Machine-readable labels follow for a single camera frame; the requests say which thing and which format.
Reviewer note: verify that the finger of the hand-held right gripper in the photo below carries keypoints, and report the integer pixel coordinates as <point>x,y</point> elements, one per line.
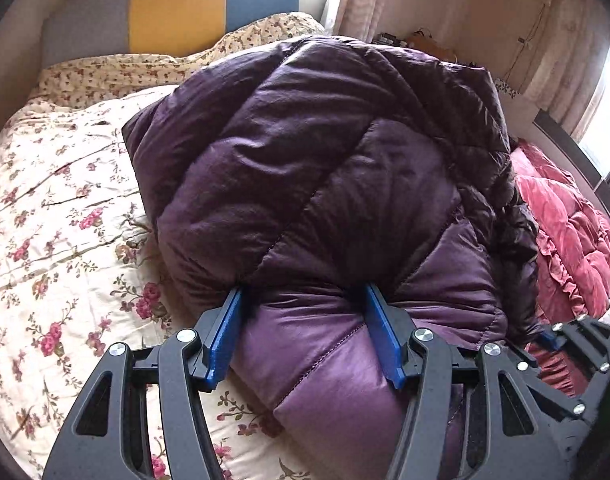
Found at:
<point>547,342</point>
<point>550,390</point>

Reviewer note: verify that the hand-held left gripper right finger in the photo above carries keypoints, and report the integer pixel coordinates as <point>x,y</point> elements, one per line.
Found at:
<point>382,330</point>

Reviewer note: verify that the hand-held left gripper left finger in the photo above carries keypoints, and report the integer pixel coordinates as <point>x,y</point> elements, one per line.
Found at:
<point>225,330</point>

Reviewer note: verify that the purple down jacket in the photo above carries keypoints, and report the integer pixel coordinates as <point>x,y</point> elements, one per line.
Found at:
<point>335,170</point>

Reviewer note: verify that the red ruffled quilt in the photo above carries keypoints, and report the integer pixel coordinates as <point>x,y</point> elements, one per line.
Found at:
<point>565,230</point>

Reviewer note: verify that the cream rose print quilt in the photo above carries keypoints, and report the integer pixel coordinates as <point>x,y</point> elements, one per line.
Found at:
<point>60,240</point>

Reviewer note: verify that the small floral print pillow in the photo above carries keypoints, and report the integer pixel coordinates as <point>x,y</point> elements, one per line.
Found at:
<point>135,70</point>

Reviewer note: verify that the dark bedside clutter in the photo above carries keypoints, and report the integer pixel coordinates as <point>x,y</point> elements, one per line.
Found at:
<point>415,42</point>

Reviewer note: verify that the grey yellow blue headboard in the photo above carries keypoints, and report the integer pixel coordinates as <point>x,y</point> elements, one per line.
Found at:
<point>175,15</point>

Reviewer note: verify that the dark window frame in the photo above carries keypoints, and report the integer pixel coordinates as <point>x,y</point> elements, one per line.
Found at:
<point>580,152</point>

